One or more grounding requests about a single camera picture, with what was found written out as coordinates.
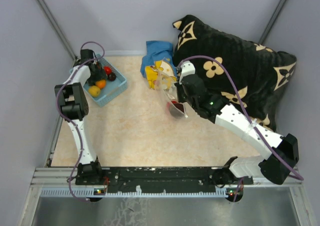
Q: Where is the black floral pillow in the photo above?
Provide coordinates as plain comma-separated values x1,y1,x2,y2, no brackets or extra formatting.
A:
172,15,297,131

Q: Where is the green orange toy mango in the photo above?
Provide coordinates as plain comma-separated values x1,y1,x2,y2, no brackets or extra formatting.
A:
95,79,107,89

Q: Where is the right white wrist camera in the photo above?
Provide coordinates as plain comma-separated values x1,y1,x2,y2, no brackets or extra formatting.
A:
176,61,196,85

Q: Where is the left metal corner post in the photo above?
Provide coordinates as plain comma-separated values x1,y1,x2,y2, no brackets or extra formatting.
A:
36,0,77,61

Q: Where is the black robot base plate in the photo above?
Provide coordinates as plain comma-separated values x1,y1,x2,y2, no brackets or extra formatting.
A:
74,165,254,194

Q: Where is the blue yellow pikachu cloth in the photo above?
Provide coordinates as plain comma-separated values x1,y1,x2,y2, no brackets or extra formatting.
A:
140,41,177,89

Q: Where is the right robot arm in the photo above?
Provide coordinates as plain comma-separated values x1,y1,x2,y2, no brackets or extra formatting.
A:
175,74,299,185

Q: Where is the dark purple toy fruit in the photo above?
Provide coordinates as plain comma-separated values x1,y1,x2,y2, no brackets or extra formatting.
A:
107,72,117,81

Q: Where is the dark maroon toy plum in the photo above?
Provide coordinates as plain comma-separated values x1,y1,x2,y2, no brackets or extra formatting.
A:
168,102,186,119

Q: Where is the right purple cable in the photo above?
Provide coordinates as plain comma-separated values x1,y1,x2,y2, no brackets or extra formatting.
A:
176,55,305,203

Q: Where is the right metal corner post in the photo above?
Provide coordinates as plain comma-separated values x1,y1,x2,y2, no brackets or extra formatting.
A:
258,0,288,44

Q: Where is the red toy apple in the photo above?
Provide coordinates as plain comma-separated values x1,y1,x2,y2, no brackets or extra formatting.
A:
166,101,178,115

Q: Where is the blue plastic basket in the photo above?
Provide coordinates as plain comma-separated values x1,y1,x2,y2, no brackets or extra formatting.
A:
74,49,128,107

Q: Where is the metal corner post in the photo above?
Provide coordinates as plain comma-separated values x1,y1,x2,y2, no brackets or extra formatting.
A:
36,0,77,61
258,0,288,44

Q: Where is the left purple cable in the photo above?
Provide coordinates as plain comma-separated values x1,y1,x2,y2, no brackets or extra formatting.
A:
55,41,106,203

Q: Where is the purple cable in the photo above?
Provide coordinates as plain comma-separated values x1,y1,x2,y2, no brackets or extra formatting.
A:
176,55,305,203
55,41,106,203

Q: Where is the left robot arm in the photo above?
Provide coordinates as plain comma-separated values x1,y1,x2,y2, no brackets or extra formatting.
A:
54,49,104,185

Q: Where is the clear dotted zip top bag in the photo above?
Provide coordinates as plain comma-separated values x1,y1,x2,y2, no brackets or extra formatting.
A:
154,60,188,119

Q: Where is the aluminium frame rail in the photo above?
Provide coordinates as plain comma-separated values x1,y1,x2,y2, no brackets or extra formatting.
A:
29,167,303,199

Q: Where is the yellow toy lemon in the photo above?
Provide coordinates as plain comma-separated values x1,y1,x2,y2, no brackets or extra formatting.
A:
87,86,101,98

